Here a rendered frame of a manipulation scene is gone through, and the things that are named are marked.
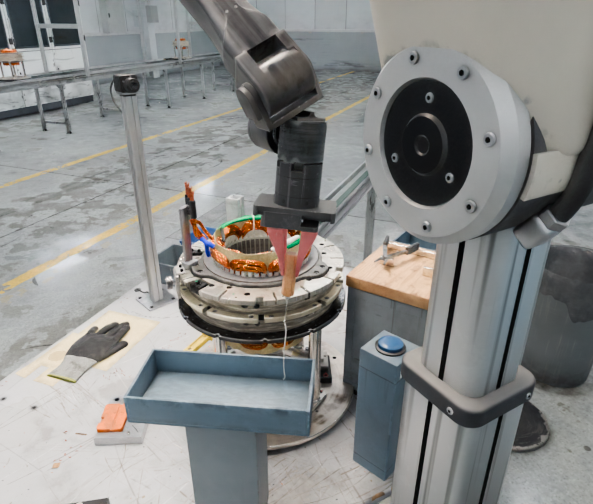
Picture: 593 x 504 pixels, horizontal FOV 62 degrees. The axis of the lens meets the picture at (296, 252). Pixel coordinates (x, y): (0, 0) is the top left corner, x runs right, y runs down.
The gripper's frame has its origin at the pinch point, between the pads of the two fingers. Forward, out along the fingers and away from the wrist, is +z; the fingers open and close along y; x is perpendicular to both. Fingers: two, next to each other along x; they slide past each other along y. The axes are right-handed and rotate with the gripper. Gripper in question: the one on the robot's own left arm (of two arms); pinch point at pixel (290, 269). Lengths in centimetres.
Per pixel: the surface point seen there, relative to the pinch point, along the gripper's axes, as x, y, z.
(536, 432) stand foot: -108, -98, 103
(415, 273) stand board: -30.3, -22.7, 10.4
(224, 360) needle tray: -2.0, 8.7, 16.8
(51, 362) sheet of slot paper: -35, 57, 45
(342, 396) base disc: -26.5, -11.7, 38.2
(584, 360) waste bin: -135, -123, 83
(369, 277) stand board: -27.8, -13.7, 11.3
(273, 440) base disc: -13.5, 1.1, 40.5
